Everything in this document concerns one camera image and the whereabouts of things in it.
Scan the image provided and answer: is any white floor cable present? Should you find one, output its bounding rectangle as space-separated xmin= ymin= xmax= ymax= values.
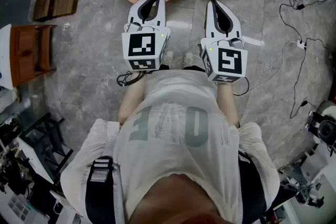
xmin=245 ymin=40 xmax=299 ymax=93

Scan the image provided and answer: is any black floor cable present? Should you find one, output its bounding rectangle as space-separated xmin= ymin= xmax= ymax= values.
xmin=279 ymin=0 xmax=336 ymax=119

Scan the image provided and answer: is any person's left forearm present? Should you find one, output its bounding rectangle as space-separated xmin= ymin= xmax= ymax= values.
xmin=118 ymin=72 xmax=148 ymax=124

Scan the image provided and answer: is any person's white shirt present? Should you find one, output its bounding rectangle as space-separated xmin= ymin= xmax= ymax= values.
xmin=60 ymin=69 xmax=281 ymax=224

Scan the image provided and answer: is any black metal rack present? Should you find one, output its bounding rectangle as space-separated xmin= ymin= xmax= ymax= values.
xmin=20 ymin=112 xmax=75 ymax=185

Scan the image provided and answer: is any cluttered white workbench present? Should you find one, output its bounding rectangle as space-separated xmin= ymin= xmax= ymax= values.
xmin=0 ymin=112 xmax=82 ymax=224

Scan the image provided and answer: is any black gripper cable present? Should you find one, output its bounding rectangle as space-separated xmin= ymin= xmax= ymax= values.
xmin=233 ymin=77 xmax=250 ymax=97
xmin=116 ymin=70 xmax=154 ymax=88

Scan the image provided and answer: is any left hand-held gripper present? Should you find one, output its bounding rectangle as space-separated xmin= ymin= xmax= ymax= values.
xmin=122 ymin=0 xmax=171 ymax=71

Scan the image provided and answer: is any black harness strap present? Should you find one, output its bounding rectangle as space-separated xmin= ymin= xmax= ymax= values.
xmin=85 ymin=156 xmax=124 ymax=224
xmin=237 ymin=151 xmax=269 ymax=220

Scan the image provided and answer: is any person's white right shoe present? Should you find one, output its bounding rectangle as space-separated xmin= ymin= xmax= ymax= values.
xmin=183 ymin=51 xmax=195 ymax=66

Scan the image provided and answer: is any white bench with equipment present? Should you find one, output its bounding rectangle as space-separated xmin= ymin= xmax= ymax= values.
xmin=277 ymin=138 xmax=336 ymax=224

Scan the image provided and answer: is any white and black device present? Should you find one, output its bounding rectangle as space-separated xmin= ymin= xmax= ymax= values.
xmin=306 ymin=100 xmax=336 ymax=146

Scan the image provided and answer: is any brown wooden cabinet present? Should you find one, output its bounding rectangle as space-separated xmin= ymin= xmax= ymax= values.
xmin=9 ymin=24 xmax=58 ymax=88

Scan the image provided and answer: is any person's right forearm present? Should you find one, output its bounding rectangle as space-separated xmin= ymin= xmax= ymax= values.
xmin=216 ymin=82 xmax=240 ymax=128

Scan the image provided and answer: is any white table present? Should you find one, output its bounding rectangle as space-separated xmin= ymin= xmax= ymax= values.
xmin=0 ymin=24 xmax=14 ymax=91

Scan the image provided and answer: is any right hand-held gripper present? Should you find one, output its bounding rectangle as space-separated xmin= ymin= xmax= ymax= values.
xmin=200 ymin=0 xmax=249 ymax=84

